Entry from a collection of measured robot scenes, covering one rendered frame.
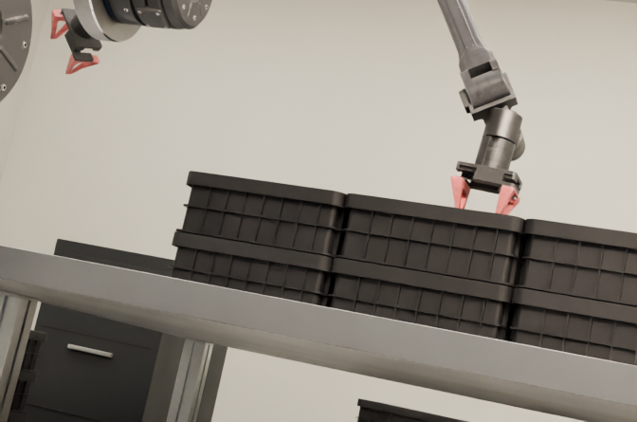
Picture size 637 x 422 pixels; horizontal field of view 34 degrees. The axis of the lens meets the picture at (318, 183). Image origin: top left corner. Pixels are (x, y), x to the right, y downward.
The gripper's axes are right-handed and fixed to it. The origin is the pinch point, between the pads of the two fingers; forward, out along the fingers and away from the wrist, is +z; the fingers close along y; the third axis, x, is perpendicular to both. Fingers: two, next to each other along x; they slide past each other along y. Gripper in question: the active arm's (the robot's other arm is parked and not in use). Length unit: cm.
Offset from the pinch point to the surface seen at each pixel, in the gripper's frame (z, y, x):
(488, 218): 0.3, -3.7, 7.2
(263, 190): 3.9, 35.1, 7.9
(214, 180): 4.2, 44.6, 8.1
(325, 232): 8.3, 22.5, 6.2
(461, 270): 9.1, -1.3, 5.6
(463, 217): 1.1, 0.3, 7.2
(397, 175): -90, 134, -327
